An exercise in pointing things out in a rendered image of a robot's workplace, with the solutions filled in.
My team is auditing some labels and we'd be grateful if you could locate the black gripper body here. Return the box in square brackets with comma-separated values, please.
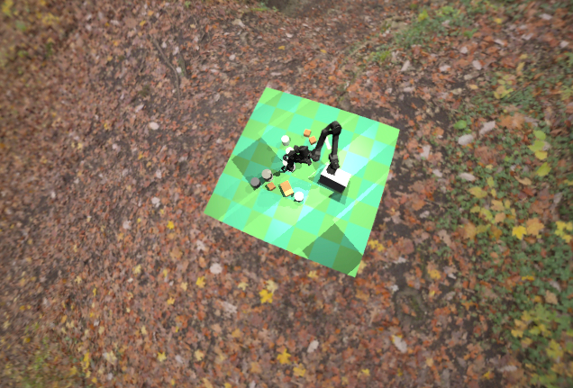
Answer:
[286, 145, 302, 171]

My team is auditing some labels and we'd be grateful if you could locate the glass french press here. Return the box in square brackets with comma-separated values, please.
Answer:
[281, 156, 296, 173]

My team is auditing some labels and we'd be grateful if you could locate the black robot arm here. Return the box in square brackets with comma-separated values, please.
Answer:
[287, 121, 342, 176]

